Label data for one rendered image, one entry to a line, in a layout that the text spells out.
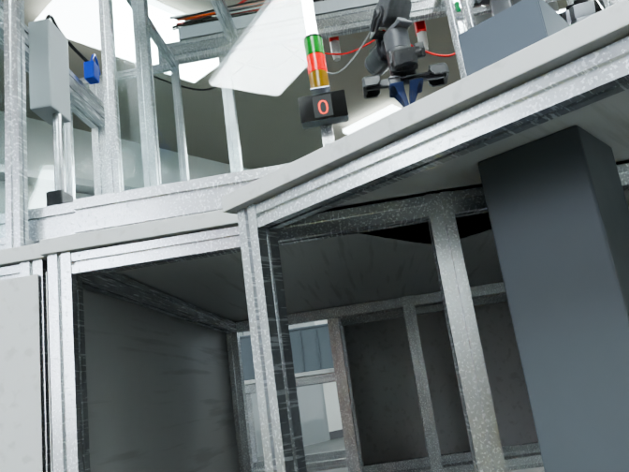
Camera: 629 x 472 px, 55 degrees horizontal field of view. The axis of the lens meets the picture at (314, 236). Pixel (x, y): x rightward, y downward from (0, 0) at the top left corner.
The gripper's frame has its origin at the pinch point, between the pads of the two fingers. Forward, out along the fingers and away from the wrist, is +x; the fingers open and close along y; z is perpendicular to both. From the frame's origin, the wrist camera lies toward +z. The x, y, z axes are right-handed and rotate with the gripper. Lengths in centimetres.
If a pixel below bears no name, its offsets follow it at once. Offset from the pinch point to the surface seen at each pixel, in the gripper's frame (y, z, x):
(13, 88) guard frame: -83, 13, -13
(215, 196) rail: -42.5, 9.5, 17.6
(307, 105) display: -22.9, -17.5, -12.4
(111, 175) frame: -77, -22, -5
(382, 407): -17, -159, 67
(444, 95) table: -2, 51, 25
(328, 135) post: -19.1, -22.3, -5.4
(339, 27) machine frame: -9, -110, -94
